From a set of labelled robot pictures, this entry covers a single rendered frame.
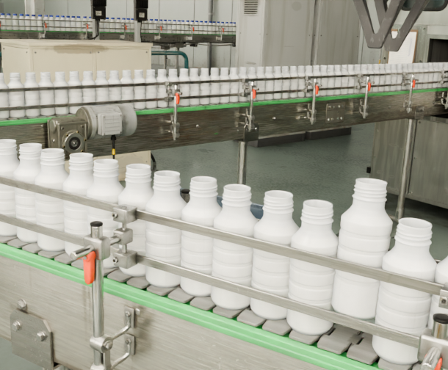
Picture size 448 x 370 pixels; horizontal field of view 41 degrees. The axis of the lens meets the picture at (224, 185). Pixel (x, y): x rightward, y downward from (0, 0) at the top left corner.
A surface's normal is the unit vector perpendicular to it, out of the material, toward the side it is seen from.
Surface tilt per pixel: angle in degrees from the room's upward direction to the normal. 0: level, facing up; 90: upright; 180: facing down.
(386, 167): 90
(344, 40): 90
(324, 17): 90
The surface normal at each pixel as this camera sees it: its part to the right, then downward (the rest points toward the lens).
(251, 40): -0.77, 0.15
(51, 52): 0.64, 0.22
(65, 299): -0.53, 0.20
